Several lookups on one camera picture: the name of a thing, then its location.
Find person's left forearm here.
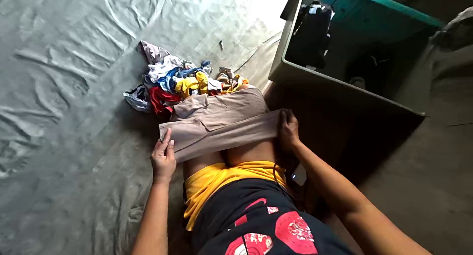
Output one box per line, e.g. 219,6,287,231
132,183,170,255

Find grey wrinkled floor sheet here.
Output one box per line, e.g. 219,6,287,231
0,0,292,255

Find person's left hand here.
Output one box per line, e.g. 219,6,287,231
151,128,177,185

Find light brown cloth garment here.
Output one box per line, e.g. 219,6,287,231
159,87,283,163

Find person's right hand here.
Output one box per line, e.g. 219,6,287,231
279,108,300,152

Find small dark electronic device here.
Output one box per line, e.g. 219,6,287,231
291,163,307,187

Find grey crumpled plastic bundle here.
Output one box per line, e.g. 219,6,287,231
431,6,473,52

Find dark black bundle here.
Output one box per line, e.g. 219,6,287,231
345,45,396,90

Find thin black cable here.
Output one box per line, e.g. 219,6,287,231
273,163,296,199

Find person's body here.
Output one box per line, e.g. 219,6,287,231
184,160,357,255

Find pile of mixed clothes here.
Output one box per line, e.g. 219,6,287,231
123,40,250,118

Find person's legs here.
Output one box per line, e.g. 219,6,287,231
183,84,285,179

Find black bag with white tags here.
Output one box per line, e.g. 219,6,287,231
286,0,335,69

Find large open grey-green box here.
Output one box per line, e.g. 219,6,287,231
268,0,444,117

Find person's right forearm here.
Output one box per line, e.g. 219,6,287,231
292,141,433,255

